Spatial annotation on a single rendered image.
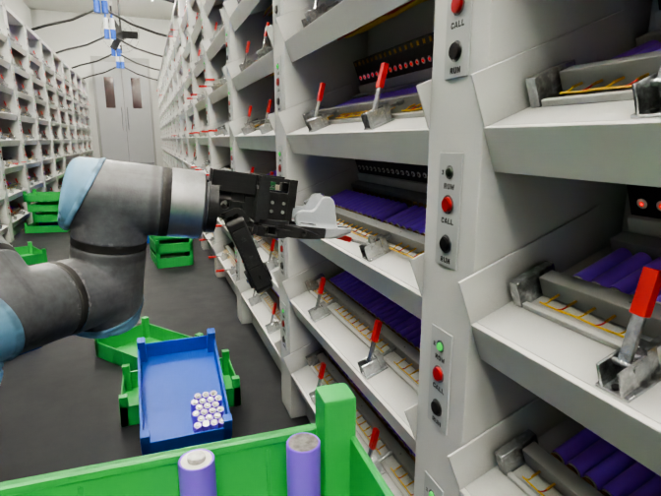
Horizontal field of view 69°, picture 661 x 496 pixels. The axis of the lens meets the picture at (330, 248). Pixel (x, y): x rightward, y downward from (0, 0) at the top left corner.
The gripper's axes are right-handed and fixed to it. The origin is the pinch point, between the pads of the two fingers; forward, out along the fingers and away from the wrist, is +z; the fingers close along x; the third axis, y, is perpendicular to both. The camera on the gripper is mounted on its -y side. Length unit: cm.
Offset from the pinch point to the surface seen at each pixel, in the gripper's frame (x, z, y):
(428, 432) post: -20.8, 6.9, -20.6
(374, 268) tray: -4.2, 4.5, -4.0
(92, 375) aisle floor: 86, -38, -63
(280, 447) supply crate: -41.5, -19.3, -7.1
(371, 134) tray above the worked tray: -2.4, 1.5, 14.9
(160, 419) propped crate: 47, -20, -56
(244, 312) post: 113, 13, -51
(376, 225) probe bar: 5.3, 8.5, 1.1
